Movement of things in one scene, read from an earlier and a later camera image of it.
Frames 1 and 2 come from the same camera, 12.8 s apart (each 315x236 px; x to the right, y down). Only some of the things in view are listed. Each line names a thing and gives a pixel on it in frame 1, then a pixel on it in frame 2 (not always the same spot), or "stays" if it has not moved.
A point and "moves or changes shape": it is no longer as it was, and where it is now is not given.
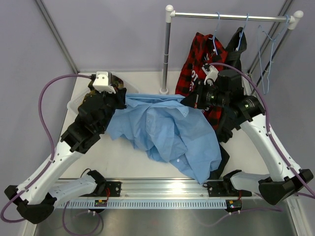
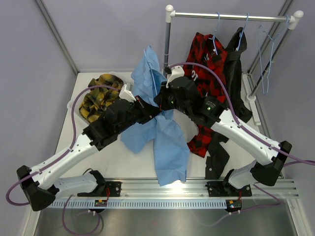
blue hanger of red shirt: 213,37 stays
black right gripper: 196,100 -> 161,98
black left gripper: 118,97 -> 147,111
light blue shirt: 169,130 moves or changes shape
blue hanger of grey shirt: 242,31 stays
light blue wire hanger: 260,26 stays
